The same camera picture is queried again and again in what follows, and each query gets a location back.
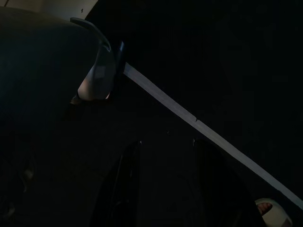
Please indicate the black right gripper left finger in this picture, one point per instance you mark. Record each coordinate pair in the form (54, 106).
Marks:
(120, 189)

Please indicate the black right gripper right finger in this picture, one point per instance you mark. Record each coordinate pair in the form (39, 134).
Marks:
(220, 194)

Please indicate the cream rubber slipper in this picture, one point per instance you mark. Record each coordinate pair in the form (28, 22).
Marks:
(277, 212)

